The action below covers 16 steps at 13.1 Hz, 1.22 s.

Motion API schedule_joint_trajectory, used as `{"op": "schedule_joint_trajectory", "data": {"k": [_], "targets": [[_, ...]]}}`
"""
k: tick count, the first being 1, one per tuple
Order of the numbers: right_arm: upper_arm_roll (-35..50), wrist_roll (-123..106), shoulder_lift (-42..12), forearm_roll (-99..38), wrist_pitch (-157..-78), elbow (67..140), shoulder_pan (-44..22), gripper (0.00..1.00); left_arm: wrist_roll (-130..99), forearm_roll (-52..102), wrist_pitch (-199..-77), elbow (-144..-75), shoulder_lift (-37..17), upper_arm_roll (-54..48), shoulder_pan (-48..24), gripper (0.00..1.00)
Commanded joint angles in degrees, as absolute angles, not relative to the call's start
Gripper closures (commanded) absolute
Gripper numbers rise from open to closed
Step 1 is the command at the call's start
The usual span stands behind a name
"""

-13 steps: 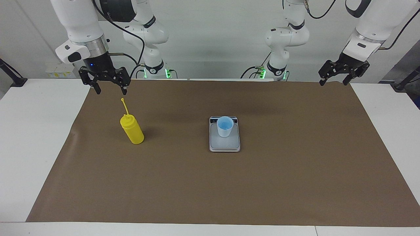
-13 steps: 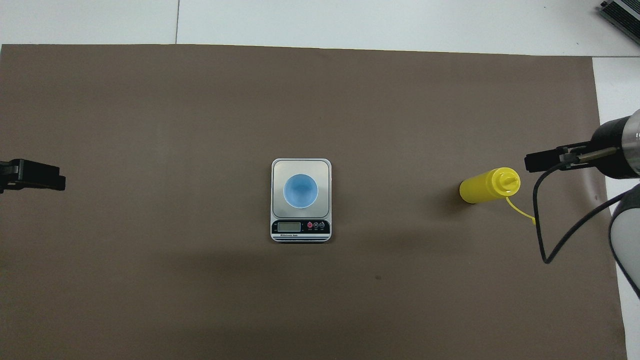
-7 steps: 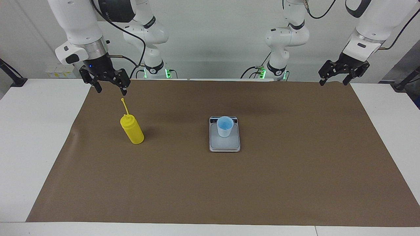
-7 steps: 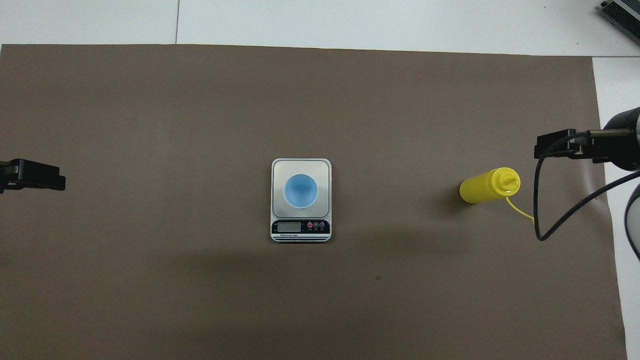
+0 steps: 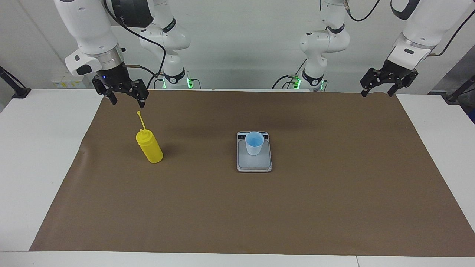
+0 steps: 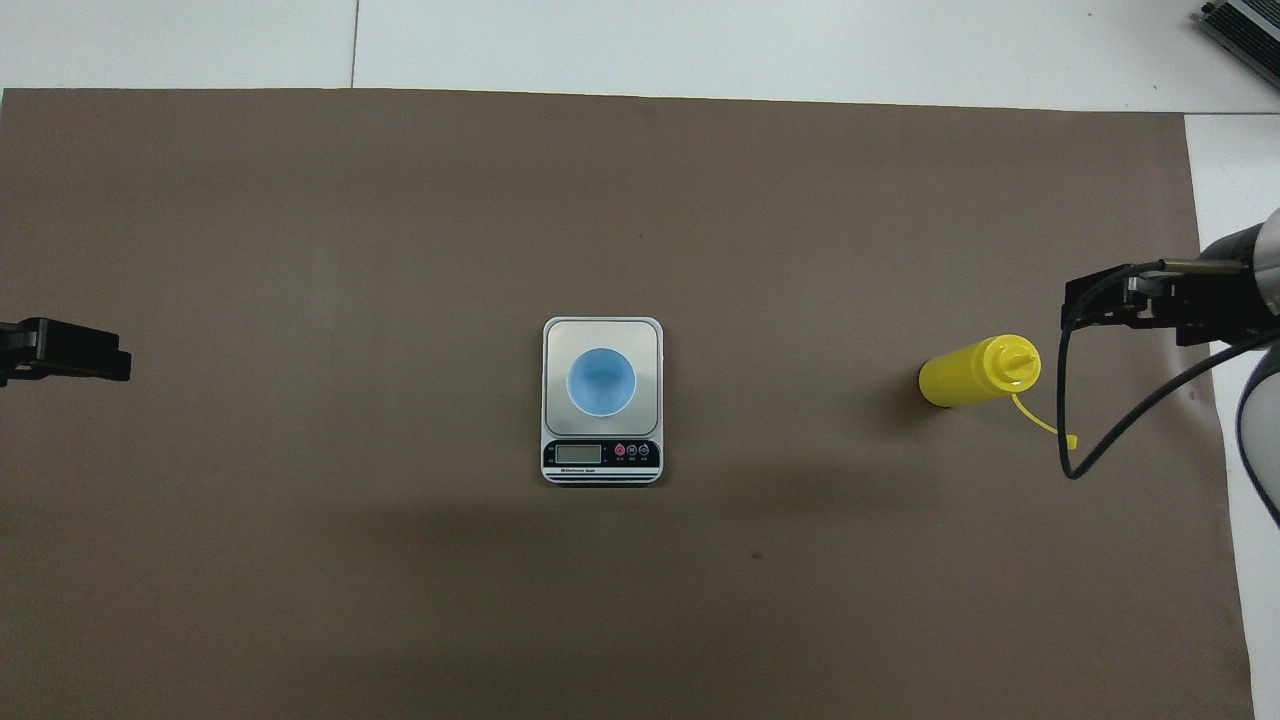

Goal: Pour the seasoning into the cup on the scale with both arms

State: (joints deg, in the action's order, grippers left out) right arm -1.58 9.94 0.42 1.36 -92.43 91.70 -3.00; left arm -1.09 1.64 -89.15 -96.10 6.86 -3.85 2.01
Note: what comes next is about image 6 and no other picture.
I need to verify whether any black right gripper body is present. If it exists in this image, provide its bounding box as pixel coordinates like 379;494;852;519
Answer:
1202;224;1269;293

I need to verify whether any yellow squeeze seasoning bottle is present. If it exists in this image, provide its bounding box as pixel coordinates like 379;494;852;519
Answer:
918;335;1079;450

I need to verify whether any light blue plastic cup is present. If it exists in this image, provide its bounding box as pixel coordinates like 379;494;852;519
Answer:
566;347;638;418

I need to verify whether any silver digital kitchen scale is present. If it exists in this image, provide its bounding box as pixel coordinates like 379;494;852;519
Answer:
541;317;664;486

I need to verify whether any grey finned metal box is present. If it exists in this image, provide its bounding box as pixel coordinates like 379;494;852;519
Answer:
1198;0;1280;93

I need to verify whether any brown paper table mat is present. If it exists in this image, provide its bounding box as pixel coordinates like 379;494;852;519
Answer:
0;88;1256;720

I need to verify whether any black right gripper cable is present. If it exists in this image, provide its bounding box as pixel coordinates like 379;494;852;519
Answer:
1058;262;1280;481

